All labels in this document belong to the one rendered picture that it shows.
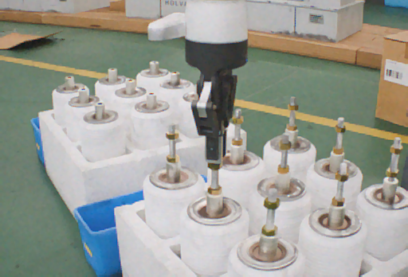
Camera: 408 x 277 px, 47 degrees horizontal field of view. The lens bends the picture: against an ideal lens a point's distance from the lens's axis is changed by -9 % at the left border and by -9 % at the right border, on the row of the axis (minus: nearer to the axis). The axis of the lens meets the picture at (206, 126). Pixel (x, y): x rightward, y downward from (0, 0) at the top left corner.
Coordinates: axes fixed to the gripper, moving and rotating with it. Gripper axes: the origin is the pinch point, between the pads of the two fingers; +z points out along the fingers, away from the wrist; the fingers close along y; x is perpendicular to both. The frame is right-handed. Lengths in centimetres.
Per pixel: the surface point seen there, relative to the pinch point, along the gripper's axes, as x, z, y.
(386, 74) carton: -31, 18, 114
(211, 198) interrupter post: 0.3, 7.3, -1.0
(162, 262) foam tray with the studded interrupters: 6.5, 17.3, -4.5
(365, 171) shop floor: -24, 35, 70
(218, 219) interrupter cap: -1.1, 9.6, -2.3
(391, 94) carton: -34, 25, 113
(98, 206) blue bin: 28.3, 23.9, 16.6
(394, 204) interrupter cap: -25.4, 9.7, 7.3
